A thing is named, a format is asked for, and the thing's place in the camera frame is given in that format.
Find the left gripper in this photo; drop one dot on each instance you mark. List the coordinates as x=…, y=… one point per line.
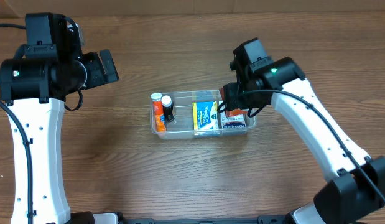
x=108, y=66

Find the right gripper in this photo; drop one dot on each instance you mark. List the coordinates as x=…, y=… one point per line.
x=229, y=96

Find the red medicine box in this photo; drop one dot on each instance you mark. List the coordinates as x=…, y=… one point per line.
x=233, y=112

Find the white and navy medicine box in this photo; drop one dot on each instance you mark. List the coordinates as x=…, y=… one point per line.
x=237, y=121

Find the blue yellow VapoDrops box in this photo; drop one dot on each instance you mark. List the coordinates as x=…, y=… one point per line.
x=205, y=115

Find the black bottle white cap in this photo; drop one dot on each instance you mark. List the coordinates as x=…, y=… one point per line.
x=168, y=108

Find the orange tube white cap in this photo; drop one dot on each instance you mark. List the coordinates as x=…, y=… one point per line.
x=158, y=112

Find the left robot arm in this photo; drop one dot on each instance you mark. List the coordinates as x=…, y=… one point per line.
x=34, y=85

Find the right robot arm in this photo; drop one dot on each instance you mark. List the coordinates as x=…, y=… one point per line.
x=355, y=182

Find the clear plastic container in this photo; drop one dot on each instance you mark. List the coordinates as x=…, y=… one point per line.
x=182, y=126

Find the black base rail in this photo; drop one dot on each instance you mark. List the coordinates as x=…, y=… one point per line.
x=204, y=220

